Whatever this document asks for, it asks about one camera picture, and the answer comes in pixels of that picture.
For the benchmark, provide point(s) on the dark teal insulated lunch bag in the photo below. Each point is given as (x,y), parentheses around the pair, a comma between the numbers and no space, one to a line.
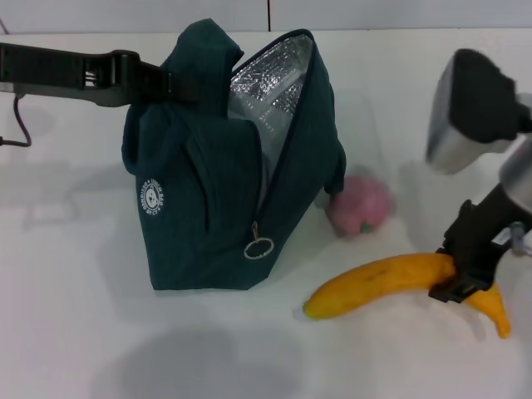
(199,199)

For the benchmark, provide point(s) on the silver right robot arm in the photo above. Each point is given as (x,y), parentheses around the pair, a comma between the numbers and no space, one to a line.
(469,108)

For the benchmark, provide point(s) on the yellow toy banana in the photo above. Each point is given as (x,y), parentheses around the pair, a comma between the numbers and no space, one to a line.
(374,282)

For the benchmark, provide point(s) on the pink toy peach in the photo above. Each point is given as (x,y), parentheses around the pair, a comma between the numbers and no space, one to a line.
(365,203)

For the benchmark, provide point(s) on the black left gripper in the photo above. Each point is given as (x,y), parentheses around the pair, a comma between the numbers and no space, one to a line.
(41,68)

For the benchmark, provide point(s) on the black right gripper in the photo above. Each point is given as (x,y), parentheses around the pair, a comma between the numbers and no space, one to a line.
(478,237)

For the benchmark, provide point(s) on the clear plastic food container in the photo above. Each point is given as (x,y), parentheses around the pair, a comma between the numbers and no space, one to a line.
(253,112)

